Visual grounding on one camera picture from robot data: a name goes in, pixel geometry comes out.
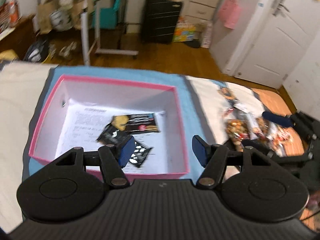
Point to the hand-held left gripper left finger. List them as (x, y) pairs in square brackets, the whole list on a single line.
[(126, 152)]

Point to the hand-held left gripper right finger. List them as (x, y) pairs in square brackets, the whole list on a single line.
[(200, 152)]

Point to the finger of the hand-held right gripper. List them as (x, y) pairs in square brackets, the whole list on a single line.
[(282, 158), (276, 118)]

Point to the black white-patterned snack packet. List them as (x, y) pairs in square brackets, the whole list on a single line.
[(140, 153)]

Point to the red white snack packet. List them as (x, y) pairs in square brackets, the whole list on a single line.
[(281, 138)]

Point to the pink cardboard box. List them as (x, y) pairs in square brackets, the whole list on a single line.
[(56, 120)]

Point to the plain black snack packet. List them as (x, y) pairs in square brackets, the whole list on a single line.
[(111, 135)]

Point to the black chips snack packet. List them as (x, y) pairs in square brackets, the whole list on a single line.
[(140, 122)]

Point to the printed blanket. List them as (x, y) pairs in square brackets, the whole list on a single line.
[(202, 100)]

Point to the printed white paper sheet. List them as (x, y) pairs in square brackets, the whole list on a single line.
[(82, 120)]

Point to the white door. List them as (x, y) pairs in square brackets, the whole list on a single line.
[(277, 42)]

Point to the tall patterned carton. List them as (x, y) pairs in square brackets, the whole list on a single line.
[(206, 35)]

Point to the pink hanging bag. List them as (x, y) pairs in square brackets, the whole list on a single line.
[(230, 12)]

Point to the colourful toy box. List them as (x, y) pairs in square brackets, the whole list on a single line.
[(183, 31)]

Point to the black bag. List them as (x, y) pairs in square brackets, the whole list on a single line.
[(37, 51)]

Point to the black suitcase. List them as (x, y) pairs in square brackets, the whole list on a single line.
[(160, 20)]

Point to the white dresser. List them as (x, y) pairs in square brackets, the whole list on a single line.
[(203, 0)]

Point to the teal chair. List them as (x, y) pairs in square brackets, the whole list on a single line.
[(107, 13)]

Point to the white patterned helmet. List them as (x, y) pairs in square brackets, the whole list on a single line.
[(60, 20)]

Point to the brown cardboard box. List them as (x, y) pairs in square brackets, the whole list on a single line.
[(45, 17)]

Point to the wooden cabinet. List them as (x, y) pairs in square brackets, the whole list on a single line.
[(17, 35)]

